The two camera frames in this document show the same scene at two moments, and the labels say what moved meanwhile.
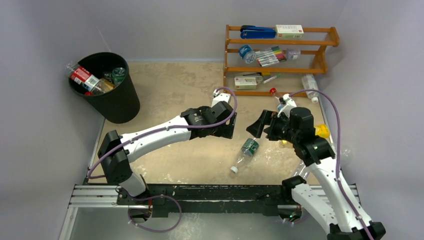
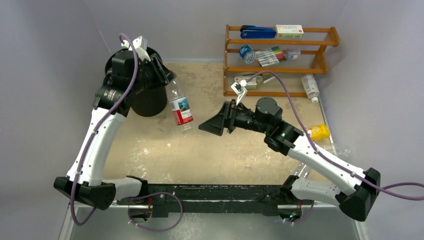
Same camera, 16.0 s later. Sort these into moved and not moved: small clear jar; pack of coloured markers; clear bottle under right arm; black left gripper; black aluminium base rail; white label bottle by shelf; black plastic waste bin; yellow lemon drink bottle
Moved: black left gripper; black plastic waste bin
Not moved: white label bottle by shelf; small clear jar; clear bottle under right arm; pack of coloured markers; yellow lemon drink bottle; black aluminium base rail
